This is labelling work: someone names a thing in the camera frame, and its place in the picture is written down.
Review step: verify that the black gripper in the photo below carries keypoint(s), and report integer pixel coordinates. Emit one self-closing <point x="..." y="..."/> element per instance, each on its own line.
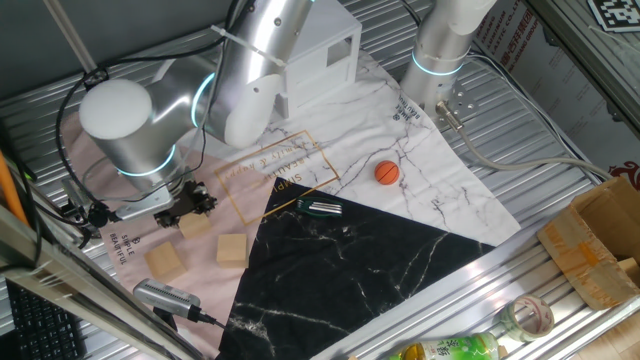
<point x="190" y="202"/>

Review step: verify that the plain wooden cube block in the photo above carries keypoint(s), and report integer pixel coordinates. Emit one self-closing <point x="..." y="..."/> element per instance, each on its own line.
<point x="165" y="262"/>
<point x="232" y="251"/>
<point x="195" y="226"/>

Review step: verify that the small gray clamped device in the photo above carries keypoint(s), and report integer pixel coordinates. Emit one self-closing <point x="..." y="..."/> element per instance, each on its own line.
<point x="75" y="192"/>

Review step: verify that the green holder with silver bits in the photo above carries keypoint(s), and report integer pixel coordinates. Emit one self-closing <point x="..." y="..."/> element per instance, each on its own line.
<point x="320" y="207"/>

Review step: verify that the marble pink black cloth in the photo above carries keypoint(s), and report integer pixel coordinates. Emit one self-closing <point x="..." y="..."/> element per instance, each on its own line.
<point x="350" y="260"/>

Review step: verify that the orange pole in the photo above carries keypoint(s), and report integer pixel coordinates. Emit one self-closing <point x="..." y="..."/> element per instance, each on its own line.
<point x="10" y="190"/>

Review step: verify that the black keyboard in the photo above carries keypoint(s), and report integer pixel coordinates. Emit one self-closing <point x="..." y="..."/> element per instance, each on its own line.
<point x="42" y="327"/>

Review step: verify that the white plastic drawer cabinet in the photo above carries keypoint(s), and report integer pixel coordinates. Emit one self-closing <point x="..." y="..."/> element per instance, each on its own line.
<point x="320" y="75"/>

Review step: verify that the small orange basketball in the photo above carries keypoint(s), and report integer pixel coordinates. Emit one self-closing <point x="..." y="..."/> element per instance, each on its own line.
<point x="387" y="172"/>

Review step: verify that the green tea bottle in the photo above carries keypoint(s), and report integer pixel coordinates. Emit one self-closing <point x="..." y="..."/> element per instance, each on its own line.
<point x="450" y="348"/>

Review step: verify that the clear tape roll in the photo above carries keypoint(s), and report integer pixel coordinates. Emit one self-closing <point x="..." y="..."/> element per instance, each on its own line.
<point x="527" y="317"/>

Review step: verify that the white sheet with red print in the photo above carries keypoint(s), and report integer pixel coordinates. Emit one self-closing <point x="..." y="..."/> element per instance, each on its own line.
<point x="560" y="85"/>

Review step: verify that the brown cardboard box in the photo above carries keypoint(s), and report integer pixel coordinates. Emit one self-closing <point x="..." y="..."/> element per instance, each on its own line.
<point x="590" y="245"/>

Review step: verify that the black white marker board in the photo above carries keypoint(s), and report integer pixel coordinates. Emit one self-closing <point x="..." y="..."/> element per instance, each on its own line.
<point x="617" y="14"/>

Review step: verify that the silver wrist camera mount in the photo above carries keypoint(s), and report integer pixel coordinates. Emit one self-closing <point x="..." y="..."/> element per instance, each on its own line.
<point x="142" y="206"/>

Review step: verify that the silver depth camera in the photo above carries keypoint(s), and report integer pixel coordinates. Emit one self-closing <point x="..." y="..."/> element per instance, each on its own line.
<point x="165" y="297"/>

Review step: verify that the aluminium frame post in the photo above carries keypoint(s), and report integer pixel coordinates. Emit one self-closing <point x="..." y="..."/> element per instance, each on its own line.
<point x="75" y="282"/>

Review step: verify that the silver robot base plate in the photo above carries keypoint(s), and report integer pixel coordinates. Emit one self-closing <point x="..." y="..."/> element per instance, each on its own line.
<point x="462" y="102"/>

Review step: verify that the aluminium frame beam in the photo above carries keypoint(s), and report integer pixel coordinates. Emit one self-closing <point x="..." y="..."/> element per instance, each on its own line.
<point x="590" y="55"/>

